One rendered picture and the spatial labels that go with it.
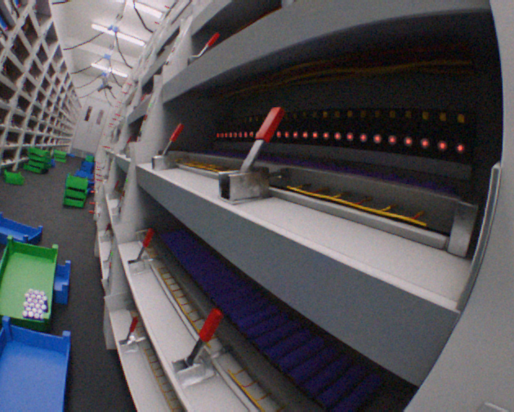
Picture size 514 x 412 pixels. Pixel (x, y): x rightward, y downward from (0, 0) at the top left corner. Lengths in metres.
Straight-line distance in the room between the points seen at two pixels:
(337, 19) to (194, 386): 0.36
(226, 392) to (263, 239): 0.18
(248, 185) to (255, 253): 0.06
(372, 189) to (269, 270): 0.09
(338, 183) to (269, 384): 0.19
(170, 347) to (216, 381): 0.08
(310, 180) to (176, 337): 0.25
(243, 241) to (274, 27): 0.20
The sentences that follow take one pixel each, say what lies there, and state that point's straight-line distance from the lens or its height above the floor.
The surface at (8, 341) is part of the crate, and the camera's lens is 0.82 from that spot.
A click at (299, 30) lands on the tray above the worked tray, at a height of 0.70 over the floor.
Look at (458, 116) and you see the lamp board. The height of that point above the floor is 0.69.
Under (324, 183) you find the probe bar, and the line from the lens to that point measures 0.21.
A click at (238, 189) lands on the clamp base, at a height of 0.55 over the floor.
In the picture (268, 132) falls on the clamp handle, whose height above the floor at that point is 0.61.
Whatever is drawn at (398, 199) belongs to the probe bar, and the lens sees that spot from 0.18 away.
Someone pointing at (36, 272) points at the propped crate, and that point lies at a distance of 0.99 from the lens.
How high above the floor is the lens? 0.55
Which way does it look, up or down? 3 degrees down
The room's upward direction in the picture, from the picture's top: 17 degrees clockwise
